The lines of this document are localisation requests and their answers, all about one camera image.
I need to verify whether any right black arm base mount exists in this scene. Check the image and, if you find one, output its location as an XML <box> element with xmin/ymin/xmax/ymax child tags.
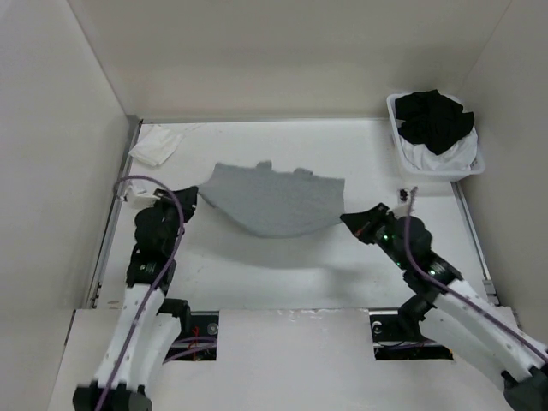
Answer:
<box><xmin>369</xmin><ymin>296</ymin><xmax>454</xmax><ymax>360</ymax></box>

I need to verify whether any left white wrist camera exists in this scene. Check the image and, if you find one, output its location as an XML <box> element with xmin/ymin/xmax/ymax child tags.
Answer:
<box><xmin>121</xmin><ymin>181</ymin><xmax>158</xmax><ymax>210</ymax></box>

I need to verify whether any white plastic basket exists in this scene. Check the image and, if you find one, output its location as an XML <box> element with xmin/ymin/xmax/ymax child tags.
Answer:
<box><xmin>386</xmin><ymin>93</ymin><xmax>486</xmax><ymax>182</ymax></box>

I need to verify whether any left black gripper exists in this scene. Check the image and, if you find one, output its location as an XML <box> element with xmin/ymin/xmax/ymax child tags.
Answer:
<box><xmin>148</xmin><ymin>186</ymin><xmax>198</xmax><ymax>254</ymax></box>

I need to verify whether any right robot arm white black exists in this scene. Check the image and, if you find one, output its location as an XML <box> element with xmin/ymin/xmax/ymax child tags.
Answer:
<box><xmin>340</xmin><ymin>203</ymin><xmax>547</xmax><ymax>410</ymax></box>

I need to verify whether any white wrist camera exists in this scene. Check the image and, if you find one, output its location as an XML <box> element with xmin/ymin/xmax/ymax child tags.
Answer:
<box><xmin>121</xmin><ymin>181</ymin><xmax>158</xmax><ymax>210</ymax></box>
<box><xmin>392</xmin><ymin>187</ymin><xmax>418</xmax><ymax>219</ymax></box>

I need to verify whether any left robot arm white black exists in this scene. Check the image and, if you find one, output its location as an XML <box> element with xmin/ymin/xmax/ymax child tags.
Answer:
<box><xmin>72</xmin><ymin>186</ymin><xmax>199</xmax><ymax>410</ymax></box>

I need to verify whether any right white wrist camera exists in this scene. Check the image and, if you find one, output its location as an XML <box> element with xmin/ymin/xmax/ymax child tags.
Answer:
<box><xmin>392</xmin><ymin>187</ymin><xmax>418</xmax><ymax>219</ymax></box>

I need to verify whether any folded white tank top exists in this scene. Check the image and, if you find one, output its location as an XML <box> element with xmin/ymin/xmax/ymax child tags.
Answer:
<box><xmin>129</xmin><ymin>123</ymin><xmax>203</xmax><ymax>168</ymax></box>

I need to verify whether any white tank top in basket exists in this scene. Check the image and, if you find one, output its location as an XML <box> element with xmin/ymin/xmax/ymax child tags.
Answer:
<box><xmin>399</xmin><ymin>128</ymin><xmax>478</xmax><ymax>171</ymax></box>

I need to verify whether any black tank top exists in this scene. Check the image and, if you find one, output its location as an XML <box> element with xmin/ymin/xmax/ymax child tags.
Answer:
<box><xmin>395</xmin><ymin>90</ymin><xmax>475</xmax><ymax>155</ymax></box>

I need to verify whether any grey tank top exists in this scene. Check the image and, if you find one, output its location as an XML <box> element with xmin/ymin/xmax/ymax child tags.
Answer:
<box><xmin>199</xmin><ymin>161</ymin><xmax>345</xmax><ymax>239</ymax></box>

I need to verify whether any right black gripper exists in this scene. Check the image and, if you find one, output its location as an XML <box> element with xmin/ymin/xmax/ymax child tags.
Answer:
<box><xmin>341</xmin><ymin>202</ymin><xmax>409</xmax><ymax>270</ymax></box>

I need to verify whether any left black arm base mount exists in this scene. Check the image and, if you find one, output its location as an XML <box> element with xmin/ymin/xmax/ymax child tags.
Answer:
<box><xmin>159</xmin><ymin>298</ymin><xmax>220</xmax><ymax>362</ymax></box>

